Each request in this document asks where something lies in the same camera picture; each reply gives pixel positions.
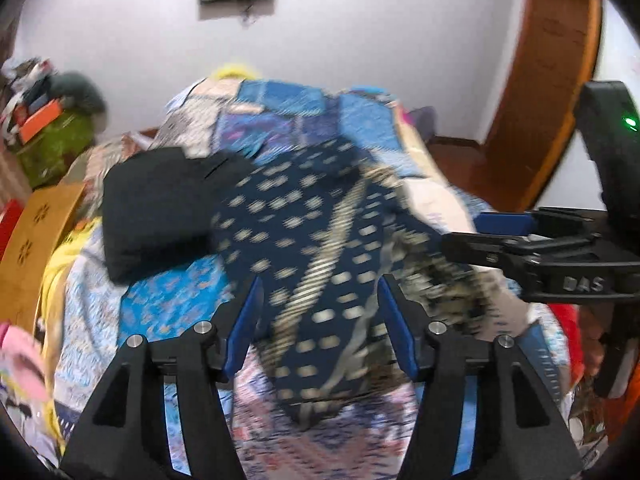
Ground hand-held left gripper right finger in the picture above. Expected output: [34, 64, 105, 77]
[377, 274, 583, 480]

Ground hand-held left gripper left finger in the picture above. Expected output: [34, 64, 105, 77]
[60, 275, 264, 480]

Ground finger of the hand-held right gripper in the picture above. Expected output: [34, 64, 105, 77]
[440, 232, 531, 272]
[475, 207, 591, 238]

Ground navy patterned hooded jacket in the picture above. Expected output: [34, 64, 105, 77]
[210, 142, 506, 428]

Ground patchwork bedspread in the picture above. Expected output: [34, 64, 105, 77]
[50, 77, 576, 480]

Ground wooden door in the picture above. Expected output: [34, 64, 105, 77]
[480, 0, 603, 211]

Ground black folded garment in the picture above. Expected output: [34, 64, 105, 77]
[100, 147, 256, 283]

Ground yellow cloth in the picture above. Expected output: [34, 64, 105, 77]
[40, 220, 96, 441]

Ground pink cloth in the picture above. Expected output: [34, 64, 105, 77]
[0, 325, 51, 406]

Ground wooden table with flower cutouts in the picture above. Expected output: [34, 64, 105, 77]
[0, 182, 86, 336]

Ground green storage box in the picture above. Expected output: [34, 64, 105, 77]
[17, 110, 96, 188]

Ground orange box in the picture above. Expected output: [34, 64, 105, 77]
[20, 99, 63, 142]

